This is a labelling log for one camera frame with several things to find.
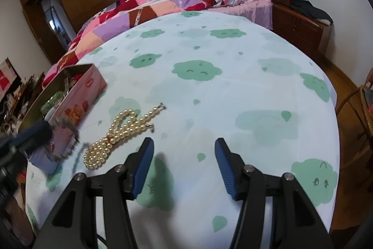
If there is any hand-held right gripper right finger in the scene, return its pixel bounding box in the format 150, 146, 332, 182
214, 137, 334, 249

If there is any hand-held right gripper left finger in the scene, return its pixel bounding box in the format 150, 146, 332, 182
32, 137, 155, 249

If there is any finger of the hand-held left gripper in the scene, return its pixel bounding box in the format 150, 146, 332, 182
0, 120, 55, 154
0, 147, 30, 172

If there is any green jade bangle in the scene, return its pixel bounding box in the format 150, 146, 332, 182
41, 92, 64, 116

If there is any pearl necklace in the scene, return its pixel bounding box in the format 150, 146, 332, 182
83, 102, 166, 171

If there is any pink tin box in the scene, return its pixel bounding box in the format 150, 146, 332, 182
17, 64, 107, 175

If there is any cluttered wooden desk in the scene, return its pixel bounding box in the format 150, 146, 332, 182
0, 72, 45, 133

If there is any red and white poster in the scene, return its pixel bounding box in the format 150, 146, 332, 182
0, 58, 21, 98

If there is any patchwork quilt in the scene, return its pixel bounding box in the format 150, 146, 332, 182
42, 0, 248, 89

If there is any wooden nightstand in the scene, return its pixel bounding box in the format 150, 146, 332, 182
272, 2, 333, 55

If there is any pink bed sheet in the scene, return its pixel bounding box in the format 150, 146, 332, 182
230, 0, 274, 31

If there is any dark clothing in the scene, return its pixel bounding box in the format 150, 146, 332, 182
291, 0, 334, 25

